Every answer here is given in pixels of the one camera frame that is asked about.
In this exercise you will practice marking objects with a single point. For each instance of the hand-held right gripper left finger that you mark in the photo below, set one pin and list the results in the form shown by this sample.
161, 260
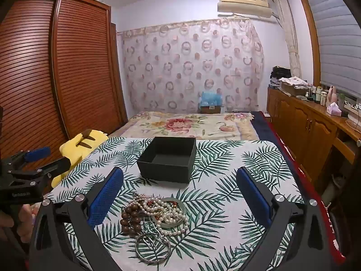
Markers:
105, 194

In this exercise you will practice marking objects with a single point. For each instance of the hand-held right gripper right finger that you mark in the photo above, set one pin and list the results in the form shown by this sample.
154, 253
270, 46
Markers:
253, 197

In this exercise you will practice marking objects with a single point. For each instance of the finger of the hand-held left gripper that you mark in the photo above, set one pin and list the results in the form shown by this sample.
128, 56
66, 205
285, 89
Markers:
38, 153
53, 168

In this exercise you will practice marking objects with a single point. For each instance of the silver metal bangle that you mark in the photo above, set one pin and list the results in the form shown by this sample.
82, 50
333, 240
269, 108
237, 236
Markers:
139, 249

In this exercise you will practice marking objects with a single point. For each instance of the black cardboard box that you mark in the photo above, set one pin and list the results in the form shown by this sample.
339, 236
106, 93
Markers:
166, 161

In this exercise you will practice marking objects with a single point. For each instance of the pale green jade bangle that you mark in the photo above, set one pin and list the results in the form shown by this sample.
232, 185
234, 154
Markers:
180, 203

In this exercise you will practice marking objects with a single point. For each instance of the person's left hand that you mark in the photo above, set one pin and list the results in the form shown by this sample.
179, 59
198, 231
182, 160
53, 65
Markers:
26, 223

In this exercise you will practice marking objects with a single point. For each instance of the yellow plush toy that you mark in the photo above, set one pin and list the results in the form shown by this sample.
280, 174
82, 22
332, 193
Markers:
76, 146

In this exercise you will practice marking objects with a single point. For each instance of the leaf print tablecloth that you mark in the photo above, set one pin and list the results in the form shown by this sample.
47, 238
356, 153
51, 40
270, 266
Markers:
220, 180

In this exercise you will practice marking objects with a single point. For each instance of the dark blue blanket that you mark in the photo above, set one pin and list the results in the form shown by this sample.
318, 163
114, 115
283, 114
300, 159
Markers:
270, 135

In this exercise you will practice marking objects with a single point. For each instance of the red blanket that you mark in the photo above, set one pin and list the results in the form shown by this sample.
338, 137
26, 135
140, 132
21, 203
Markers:
330, 231

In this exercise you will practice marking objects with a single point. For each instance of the brown slatted wooden wardrobe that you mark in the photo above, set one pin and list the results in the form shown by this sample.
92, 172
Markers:
70, 76

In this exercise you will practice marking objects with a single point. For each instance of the wooden sideboard cabinet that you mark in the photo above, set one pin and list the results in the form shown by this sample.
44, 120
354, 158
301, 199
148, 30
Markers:
304, 129

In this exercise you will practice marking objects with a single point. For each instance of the small wooden box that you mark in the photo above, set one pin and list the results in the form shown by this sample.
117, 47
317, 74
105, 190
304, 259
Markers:
210, 109

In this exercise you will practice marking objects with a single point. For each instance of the blue bag on box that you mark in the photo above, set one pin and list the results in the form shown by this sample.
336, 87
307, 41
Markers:
210, 93

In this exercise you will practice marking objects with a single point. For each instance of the box with floral cloth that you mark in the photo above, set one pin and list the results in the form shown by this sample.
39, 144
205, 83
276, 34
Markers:
293, 86

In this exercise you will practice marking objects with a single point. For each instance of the pink tissue pack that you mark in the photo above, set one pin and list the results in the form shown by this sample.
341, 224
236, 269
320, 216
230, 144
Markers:
333, 109

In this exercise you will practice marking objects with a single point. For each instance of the group of cosmetic bottles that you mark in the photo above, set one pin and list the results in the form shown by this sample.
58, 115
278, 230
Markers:
317, 93

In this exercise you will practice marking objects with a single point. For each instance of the stack of folded clothes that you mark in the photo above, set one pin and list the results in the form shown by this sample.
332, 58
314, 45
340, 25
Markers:
279, 76

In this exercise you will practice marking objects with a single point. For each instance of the pink vase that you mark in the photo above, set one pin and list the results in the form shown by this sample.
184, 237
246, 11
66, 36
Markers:
332, 96

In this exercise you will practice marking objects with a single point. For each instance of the white power strip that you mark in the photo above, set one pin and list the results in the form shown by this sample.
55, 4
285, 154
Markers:
352, 104

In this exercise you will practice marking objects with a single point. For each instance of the cream lace curtain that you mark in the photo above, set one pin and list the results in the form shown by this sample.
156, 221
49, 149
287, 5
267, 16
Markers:
290, 34

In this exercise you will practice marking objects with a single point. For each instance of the grey window blind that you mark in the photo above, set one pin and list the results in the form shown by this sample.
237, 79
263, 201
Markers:
335, 34

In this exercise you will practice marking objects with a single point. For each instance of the beige air conditioner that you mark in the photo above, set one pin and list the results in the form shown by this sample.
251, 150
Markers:
245, 2

